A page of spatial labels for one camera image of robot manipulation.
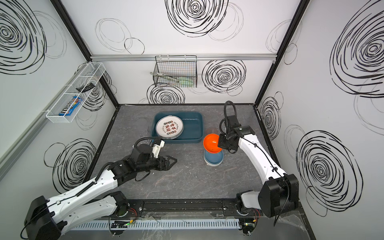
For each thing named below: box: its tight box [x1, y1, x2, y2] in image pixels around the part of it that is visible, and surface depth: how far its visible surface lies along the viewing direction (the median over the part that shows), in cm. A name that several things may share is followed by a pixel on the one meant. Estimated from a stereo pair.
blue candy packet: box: [58, 96, 83, 116], surface depth 72 cm
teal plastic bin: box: [151, 111, 204, 144], surface depth 107 cm
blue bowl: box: [204, 150, 224, 165], surface depth 86 cm
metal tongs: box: [149, 72, 180, 83], surface depth 88 cm
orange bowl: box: [203, 133, 223, 154], surface depth 84 cm
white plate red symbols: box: [155, 115, 184, 140], surface depth 104 cm
